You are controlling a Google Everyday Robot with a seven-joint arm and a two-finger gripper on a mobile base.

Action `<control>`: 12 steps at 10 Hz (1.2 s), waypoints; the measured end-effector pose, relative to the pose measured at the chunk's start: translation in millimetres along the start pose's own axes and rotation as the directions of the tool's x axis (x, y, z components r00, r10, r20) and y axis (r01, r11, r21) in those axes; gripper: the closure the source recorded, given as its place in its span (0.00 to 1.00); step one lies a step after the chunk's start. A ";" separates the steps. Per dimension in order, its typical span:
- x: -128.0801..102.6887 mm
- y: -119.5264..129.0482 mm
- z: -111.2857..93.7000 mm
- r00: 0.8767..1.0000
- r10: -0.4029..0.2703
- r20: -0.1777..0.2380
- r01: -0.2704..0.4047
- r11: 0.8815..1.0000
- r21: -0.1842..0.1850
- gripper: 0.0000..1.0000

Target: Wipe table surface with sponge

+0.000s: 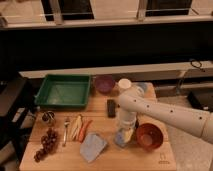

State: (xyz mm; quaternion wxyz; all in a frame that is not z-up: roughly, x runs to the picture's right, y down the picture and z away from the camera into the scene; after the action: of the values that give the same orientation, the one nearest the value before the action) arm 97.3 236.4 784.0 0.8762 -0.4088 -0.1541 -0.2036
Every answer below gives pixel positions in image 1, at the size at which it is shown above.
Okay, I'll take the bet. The black cable on ledge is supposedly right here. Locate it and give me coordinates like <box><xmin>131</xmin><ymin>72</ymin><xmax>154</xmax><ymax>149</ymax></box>
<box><xmin>189</xmin><ymin>58</ymin><xmax>206</xmax><ymax>73</ymax></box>

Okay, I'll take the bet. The green plastic tray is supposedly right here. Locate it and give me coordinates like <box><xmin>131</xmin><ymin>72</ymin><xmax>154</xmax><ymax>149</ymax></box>
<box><xmin>35</xmin><ymin>74</ymin><xmax>91</xmax><ymax>109</ymax></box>

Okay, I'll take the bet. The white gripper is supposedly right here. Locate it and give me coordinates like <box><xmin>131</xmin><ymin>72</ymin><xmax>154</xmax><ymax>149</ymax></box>
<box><xmin>116</xmin><ymin>108</ymin><xmax>137</xmax><ymax>141</ymax></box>

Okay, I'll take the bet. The red-orange bowl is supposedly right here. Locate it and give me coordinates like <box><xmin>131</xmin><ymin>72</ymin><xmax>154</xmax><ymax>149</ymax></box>
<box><xmin>136</xmin><ymin>123</ymin><xmax>164</xmax><ymax>151</ymax></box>

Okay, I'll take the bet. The white paper cup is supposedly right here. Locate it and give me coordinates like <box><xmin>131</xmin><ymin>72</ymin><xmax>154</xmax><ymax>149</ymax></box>
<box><xmin>118</xmin><ymin>78</ymin><xmax>132</xmax><ymax>93</ymax></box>

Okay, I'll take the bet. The black box at right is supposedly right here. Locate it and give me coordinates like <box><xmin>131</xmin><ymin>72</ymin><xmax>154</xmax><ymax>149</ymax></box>
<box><xmin>187</xmin><ymin>90</ymin><xmax>213</xmax><ymax>112</ymax></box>

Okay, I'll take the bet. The black chair at left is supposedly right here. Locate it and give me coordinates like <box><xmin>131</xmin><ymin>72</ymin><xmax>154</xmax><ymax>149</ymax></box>
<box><xmin>0</xmin><ymin>77</ymin><xmax>35</xmax><ymax>160</ymax></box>

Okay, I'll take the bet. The bunch of dark grapes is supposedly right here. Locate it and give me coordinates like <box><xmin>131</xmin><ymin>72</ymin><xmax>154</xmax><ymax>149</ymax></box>
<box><xmin>34</xmin><ymin>128</ymin><xmax>58</xmax><ymax>162</ymax></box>

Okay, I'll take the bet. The orange carrot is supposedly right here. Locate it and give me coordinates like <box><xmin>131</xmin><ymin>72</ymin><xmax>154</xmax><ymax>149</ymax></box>
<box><xmin>78</xmin><ymin>120</ymin><xmax>92</xmax><ymax>143</ymax></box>

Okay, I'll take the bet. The black rectangular remote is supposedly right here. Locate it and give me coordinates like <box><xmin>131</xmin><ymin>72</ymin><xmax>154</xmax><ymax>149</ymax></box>
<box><xmin>107</xmin><ymin>99</ymin><xmax>116</xmax><ymax>118</ymax></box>

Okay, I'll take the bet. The blue-grey cloth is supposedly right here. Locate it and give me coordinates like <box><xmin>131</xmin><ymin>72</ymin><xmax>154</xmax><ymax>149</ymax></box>
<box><xmin>80</xmin><ymin>133</ymin><xmax>108</xmax><ymax>163</ymax></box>

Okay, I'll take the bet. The light blue cup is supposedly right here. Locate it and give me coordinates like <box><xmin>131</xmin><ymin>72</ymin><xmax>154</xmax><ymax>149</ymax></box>
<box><xmin>135</xmin><ymin>82</ymin><xmax>147</xmax><ymax>94</ymax></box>

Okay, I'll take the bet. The silver fork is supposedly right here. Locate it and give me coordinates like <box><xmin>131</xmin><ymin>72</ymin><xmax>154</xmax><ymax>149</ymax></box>
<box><xmin>62</xmin><ymin>117</ymin><xmax>70</xmax><ymax>147</ymax></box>

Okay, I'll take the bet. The purple bowl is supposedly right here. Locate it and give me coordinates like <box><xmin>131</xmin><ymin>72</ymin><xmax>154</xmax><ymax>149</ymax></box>
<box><xmin>94</xmin><ymin>75</ymin><xmax>115</xmax><ymax>94</ymax></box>

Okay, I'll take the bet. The small dark metal cup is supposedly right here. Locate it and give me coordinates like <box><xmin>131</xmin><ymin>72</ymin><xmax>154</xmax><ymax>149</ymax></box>
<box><xmin>42</xmin><ymin>111</ymin><xmax>55</xmax><ymax>126</ymax></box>

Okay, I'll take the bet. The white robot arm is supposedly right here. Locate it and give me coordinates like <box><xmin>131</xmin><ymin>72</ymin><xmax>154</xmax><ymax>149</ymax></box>
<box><xmin>118</xmin><ymin>93</ymin><xmax>213</xmax><ymax>144</ymax></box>

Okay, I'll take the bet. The peeled banana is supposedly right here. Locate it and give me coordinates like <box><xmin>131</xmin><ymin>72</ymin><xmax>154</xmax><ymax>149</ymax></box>
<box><xmin>70</xmin><ymin>115</ymin><xmax>82</xmax><ymax>140</ymax></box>

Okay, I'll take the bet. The blue sponge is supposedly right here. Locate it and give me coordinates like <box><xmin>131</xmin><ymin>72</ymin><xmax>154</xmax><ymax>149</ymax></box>
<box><xmin>114</xmin><ymin>131</ymin><xmax>127</xmax><ymax>148</ymax></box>

